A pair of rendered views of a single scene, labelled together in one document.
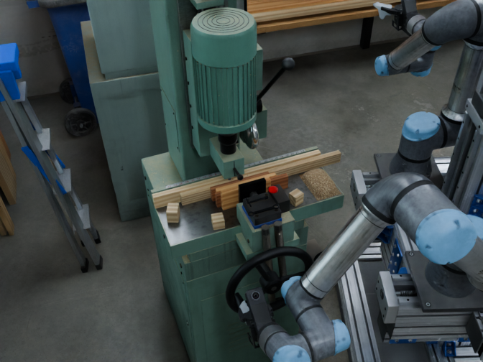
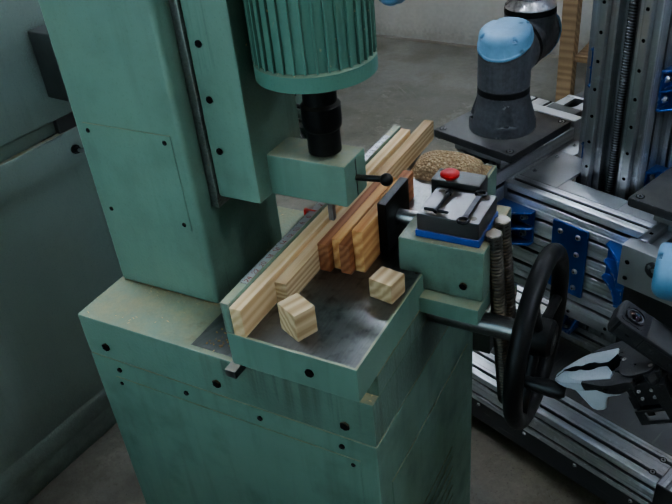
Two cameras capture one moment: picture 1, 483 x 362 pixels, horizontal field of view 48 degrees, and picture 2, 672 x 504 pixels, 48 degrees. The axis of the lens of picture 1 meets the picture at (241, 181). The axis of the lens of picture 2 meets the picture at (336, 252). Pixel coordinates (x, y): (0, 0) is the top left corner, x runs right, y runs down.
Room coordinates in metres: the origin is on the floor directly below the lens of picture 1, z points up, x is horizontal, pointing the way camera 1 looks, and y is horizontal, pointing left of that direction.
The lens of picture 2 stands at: (0.54, 0.68, 1.58)
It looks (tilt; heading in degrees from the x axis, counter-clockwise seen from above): 34 degrees down; 322
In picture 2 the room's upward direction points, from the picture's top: 6 degrees counter-clockwise
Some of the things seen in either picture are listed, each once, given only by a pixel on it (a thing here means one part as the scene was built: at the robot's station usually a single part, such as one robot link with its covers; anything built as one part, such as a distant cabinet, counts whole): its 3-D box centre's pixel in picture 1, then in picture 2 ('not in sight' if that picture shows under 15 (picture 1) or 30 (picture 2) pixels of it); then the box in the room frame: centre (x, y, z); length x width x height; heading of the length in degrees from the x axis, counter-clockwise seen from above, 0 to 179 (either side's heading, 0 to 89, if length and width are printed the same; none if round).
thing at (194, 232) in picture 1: (254, 214); (407, 257); (1.27, -0.04, 0.87); 0.61 x 0.30 x 0.06; 111
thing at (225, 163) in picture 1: (227, 157); (317, 174); (1.37, 0.04, 1.03); 0.14 x 0.07 x 0.09; 21
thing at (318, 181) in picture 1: (320, 179); (448, 162); (1.38, -0.26, 0.92); 0.14 x 0.09 x 0.04; 21
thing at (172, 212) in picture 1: (173, 212); (297, 317); (1.23, 0.22, 0.92); 0.04 x 0.04 x 0.05; 86
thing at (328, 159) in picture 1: (263, 177); (366, 198); (1.40, -0.08, 0.92); 0.58 x 0.02 x 0.04; 111
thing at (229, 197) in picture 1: (246, 193); (381, 224); (1.30, -0.01, 0.94); 0.17 x 0.02 x 0.07; 111
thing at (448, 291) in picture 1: (454, 266); not in sight; (1.03, -0.63, 0.87); 0.15 x 0.15 x 0.10
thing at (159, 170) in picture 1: (219, 198); (283, 297); (1.47, 0.08, 0.76); 0.57 x 0.45 x 0.09; 21
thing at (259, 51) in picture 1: (246, 65); not in sight; (1.61, -0.03, 1.23); 0.09 x 0.08 x 0.15; 21
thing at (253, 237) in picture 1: (264, 221); (455, 245); (1.19, -0.07, 0.92); 0.15 x 0.13 x 0.09; 111
